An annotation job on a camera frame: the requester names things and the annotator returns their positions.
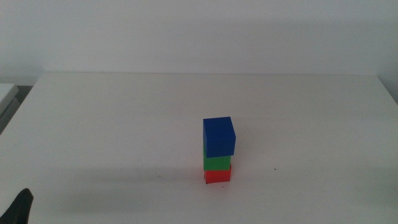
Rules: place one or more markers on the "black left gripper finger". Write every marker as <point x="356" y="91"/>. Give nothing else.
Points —
<point x="18" y="208"/>

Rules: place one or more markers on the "green cube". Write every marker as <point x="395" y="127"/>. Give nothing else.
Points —
<point x="217" y="163"/>

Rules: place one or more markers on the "blue cube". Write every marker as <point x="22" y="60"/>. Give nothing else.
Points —
<point x="219" y="137"/>

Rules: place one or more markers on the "red cube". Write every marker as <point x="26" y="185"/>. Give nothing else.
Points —
<point x="217" y="176"/>

